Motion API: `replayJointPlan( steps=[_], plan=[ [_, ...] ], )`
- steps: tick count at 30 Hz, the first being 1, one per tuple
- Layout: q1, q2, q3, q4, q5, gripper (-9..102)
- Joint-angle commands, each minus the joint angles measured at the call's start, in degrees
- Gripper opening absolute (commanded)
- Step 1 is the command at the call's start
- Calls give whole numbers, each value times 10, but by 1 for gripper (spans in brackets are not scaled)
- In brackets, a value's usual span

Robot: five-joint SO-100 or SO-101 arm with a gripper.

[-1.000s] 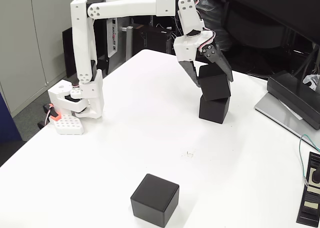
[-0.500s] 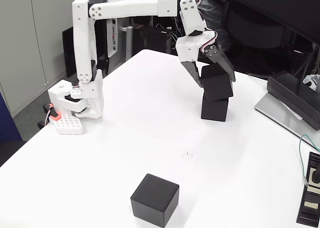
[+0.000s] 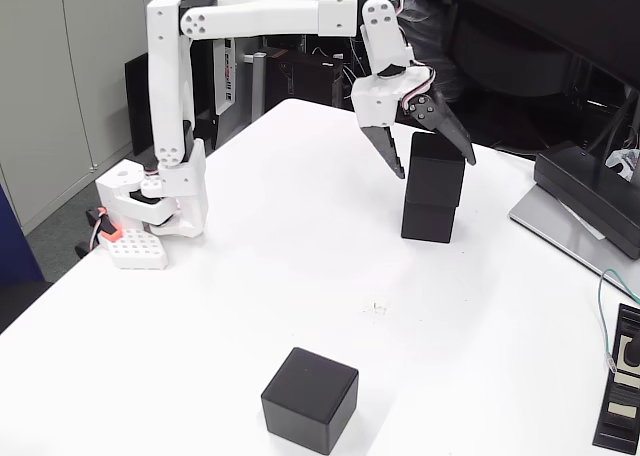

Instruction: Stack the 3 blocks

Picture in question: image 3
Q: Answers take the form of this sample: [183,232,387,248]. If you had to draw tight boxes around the black cube block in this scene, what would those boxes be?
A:
[401,198,457,245]
[260,346,360,456]
[404,131,466,208]

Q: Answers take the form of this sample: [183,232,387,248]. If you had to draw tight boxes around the black computer case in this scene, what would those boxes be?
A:
[264,48,351,110]

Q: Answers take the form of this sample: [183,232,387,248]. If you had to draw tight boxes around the black office chair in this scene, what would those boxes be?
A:
[447,0,581,100]

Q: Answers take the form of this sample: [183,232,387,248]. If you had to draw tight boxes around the black box device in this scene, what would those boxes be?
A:
[533,140,640,261]

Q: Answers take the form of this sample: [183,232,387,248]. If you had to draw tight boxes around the silver computer tower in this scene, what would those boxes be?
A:
[205,0,261,117]

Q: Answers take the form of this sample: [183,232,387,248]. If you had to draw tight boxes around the silver monitor stand base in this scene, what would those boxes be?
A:
[508,183,640,297]

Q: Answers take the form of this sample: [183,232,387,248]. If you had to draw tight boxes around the crumpled plastic bag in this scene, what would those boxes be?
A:
[604,148,640,182]

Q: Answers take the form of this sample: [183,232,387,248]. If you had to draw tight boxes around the grey cabinet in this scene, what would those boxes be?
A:
[0,0,206,235]

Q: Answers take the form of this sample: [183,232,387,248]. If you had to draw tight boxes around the black panel with labels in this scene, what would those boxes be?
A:
[592,303,640,455]

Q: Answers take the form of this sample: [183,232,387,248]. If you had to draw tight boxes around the blue partition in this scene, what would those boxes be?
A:
[0,183,46,287]

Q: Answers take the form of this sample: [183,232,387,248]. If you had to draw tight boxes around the grey metal post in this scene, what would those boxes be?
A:
[244,50,268,122]

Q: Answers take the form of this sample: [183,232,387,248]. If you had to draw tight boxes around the green cable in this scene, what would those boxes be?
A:
[598,267,640,375]

